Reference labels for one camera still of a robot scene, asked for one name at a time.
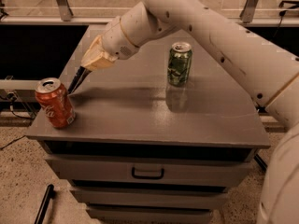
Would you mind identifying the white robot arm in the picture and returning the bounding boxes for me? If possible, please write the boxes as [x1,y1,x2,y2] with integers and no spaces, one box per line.
[81,0,299,224]

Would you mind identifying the metal railing frame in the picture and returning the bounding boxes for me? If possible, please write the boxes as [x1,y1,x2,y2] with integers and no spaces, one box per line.
[1,0,299,27]

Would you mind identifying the red coke can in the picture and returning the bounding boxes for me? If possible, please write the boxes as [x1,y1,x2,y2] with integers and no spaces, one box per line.
[35,77,76,129]

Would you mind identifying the dark blue rxbar wrapper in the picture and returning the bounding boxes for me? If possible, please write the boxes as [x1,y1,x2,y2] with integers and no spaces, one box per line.
[68,66,91,94]

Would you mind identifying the black cable on floor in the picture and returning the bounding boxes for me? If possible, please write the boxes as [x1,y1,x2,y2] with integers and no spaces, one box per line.
[0,91,36,151]

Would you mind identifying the black drawer handle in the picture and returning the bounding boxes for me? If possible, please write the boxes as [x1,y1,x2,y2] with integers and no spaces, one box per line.
[131,167,164,180]

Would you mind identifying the black bar on floor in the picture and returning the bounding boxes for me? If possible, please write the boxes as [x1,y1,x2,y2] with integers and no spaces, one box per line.
[34,184,55,224]

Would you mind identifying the black stand leg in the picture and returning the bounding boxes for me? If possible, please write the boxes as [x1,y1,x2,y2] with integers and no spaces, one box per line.
[254,154,267,172]

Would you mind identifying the grey drawer cabinet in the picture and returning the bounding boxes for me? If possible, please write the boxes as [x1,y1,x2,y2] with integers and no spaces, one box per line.
[27,32,269,224]

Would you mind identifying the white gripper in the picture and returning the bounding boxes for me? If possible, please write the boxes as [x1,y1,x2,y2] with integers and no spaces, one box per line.
[81,17,139,72]

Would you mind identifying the green soda can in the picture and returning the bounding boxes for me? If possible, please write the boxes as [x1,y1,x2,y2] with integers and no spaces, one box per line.
[167,42,192,87]

